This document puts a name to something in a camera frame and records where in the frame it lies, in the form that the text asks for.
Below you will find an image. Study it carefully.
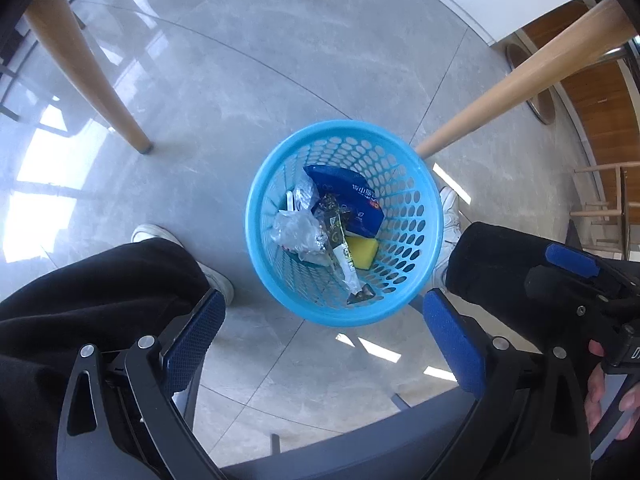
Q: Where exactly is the yellow green sponge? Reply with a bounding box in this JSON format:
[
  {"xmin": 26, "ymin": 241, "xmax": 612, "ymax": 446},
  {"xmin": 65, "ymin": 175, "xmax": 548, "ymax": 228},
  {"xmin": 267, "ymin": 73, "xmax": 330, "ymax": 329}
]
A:
[{"xmin": 346, "ymin": 236, "xmax": 378, "ymax": 270}]

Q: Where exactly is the blue plastic bag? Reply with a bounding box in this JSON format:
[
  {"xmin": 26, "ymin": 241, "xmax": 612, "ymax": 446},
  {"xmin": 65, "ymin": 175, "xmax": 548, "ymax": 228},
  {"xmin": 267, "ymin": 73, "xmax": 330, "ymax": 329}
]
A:
[{"xmin": 304, "ymin": 165, "xmax": 384, "ymax": 238}]

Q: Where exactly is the clear plastic glove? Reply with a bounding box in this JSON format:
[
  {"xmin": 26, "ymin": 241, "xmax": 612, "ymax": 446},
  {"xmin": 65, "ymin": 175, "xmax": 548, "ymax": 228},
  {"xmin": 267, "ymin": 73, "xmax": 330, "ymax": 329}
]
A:
[{"xmin": 271, "ymin": 171, "xmax": 331, "ymax": 267}]

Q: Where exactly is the black gold foil wrapper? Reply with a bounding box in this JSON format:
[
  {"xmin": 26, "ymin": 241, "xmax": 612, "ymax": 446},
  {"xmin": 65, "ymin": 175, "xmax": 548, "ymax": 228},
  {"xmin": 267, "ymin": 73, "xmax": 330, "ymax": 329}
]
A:
[{"xmin": 314, "ymin": 194, "xmax": 375, "ymax": 304}]

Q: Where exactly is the blue plastic trash basket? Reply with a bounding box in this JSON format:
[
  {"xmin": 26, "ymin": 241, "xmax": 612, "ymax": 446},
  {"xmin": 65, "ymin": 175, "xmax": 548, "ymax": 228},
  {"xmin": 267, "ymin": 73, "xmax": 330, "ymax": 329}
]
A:
[{"xmin": 245, "ymin": 120, "xmax": 444, "ymax": 327}]

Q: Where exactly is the person's right hand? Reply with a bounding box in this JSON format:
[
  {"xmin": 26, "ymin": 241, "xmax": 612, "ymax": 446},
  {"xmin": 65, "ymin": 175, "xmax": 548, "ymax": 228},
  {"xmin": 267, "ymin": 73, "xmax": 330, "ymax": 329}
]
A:
[{"xmin": 583, "ymin": 340, "xmax": 640, "ymax": 442}]

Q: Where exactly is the wooden chair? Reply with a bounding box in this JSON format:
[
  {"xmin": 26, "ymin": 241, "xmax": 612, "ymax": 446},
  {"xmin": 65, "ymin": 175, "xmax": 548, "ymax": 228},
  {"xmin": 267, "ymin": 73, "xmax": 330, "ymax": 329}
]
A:
[{"xmin": 570, "ymin": 160, "xmax": 639, "ymax": 261}]

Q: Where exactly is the person's right leg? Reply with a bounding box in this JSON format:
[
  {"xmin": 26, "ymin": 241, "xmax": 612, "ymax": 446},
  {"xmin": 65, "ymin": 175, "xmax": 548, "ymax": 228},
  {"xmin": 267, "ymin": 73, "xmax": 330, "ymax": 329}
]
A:
[{"xmin": 445, "ymin": 222, "xmax": 603, "ymax": 356}]

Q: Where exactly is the left white sneaker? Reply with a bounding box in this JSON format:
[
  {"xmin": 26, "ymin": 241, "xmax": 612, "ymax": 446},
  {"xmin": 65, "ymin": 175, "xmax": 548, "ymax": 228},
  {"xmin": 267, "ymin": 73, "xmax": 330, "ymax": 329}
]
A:
[{"xmin": 130, "ymin": 222, "xmax": 236, "ymax": 307}]

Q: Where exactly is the white sneaker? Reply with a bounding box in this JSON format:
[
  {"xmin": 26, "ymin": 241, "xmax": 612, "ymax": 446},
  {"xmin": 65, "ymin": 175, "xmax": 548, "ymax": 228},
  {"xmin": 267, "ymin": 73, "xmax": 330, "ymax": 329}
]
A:
[
  {"xmin": 130, "ymin": 222, "xmax": 236, "ymax": 307},
  {"xmin": 430, "ymin": 186, "xmax": 461, "ymax": 289}
]

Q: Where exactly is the right white sneaker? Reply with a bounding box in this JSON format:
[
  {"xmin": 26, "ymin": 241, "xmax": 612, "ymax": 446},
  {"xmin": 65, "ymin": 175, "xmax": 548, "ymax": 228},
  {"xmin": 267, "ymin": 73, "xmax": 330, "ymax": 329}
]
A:
[{"xmin": 430, "ymin": 186, "xmax": 461, "ymax": 289}]

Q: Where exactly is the round white table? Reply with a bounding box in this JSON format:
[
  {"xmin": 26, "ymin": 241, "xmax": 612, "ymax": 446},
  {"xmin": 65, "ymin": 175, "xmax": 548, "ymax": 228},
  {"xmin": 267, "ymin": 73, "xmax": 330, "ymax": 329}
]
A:
[{"xmin": 22, "ymin": 0, "xmax": 639, "ymax": 161}]

